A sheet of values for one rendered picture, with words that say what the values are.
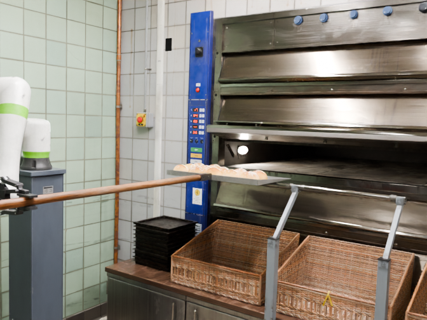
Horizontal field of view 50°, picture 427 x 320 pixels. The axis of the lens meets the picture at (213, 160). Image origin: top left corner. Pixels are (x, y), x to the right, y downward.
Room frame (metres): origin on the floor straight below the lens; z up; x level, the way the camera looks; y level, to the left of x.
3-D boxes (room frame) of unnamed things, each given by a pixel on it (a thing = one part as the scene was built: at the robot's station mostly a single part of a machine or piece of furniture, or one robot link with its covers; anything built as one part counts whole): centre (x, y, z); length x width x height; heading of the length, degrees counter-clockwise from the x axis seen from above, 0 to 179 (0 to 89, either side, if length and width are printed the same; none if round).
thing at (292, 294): (2.15, -0.64, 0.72); 0.56 x 0.49 x 0.28; 57
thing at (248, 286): (2.49, -0.14, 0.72); 0.56 x 0.49 x 0.28; 57
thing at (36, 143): (2.26, 0.89, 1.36); 0.16 x 0.13 x 0.19; 99
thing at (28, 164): (2.29, 0.92, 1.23); 0.26 x 0.15 x 0.06; 57
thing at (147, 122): (3.20, 0.49, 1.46); 0.10 x 0.07 x 0.10; 56
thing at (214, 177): (2.40, -0.08, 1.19); 0.55 x 0.36 x 0.03; 55
